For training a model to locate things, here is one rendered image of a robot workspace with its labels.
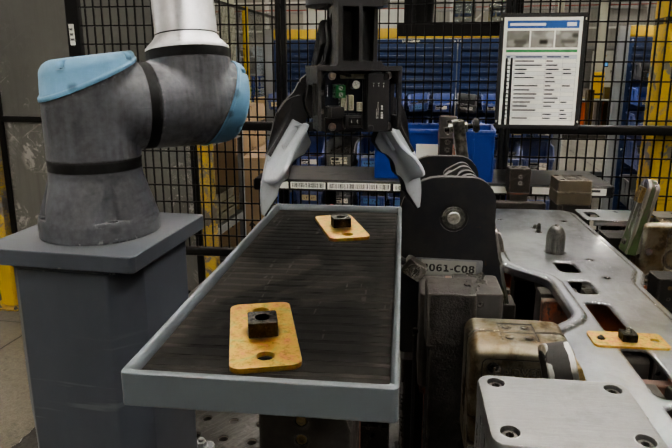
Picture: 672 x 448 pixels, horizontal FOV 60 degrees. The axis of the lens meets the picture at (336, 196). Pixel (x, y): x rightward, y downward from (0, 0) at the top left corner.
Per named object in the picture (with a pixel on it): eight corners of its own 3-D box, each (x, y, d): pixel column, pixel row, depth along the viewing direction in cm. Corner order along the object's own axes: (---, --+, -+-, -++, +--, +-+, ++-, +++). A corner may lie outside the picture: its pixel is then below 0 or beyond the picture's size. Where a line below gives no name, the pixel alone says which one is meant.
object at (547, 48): (578, 129, 160) (588, 12, 154) (494, 128, 163) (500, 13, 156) (576, 128, 162) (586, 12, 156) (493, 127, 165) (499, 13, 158)
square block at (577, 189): (580, 327, 141) (594, 180, 133) (545, 325, 142) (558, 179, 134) (570, 313, 148) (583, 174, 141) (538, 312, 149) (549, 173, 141)
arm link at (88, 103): (36, 155, 78) (25, 50, 75) (138, 147, 85) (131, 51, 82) (53, 167, 68) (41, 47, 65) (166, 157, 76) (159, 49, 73)
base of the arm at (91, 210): (11, 242, 73) (1, 163, 70) (84, 213, 87) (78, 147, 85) (122, 249, 70) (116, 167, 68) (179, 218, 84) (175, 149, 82)
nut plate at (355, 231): (371, 239, 53) (371, 226, 53) (330, 242, 52) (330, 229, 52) (350, 216, 61) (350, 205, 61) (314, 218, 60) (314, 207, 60)
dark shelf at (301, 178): (614, 198, 142) (615, 186, 141) (253, 189, 152) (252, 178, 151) (587, 181, 163) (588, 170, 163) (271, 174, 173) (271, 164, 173)
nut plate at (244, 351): (303, 369, 30) (302, 347, 30) (229, 375, 30) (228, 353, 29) (289, 305, 38) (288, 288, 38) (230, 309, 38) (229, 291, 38)
